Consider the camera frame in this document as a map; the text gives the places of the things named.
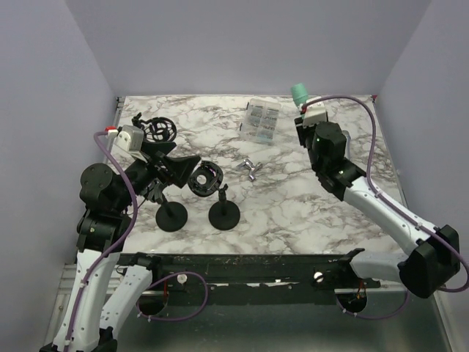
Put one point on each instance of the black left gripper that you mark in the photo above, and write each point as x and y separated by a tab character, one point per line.
179	169

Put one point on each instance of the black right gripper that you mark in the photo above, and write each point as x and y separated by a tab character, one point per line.
303	130

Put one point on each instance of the black tripod microphone stand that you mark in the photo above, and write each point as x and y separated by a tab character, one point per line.
156	129

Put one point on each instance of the mint green microphone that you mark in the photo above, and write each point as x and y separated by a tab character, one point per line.
299	94

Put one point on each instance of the black clip round base stand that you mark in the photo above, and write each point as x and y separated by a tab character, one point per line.
170	216

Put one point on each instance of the grey mesh microphone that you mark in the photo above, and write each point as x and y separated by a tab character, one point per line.
348	144

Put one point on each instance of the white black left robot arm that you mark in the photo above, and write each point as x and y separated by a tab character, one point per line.
93	319

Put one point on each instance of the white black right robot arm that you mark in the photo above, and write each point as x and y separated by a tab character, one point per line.
430	253

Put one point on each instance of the clear plastic screw box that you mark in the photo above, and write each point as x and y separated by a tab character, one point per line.
259	124

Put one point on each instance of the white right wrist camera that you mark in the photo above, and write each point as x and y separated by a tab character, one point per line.
313	114

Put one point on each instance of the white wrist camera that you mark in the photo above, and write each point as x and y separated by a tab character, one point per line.
313	114
128	138

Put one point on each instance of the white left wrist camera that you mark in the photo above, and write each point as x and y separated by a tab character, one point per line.
128	138

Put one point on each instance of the silver metal bracket part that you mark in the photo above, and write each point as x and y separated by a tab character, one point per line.
251	167

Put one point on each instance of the black front mounting rail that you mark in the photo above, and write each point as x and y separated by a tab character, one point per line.
256	279

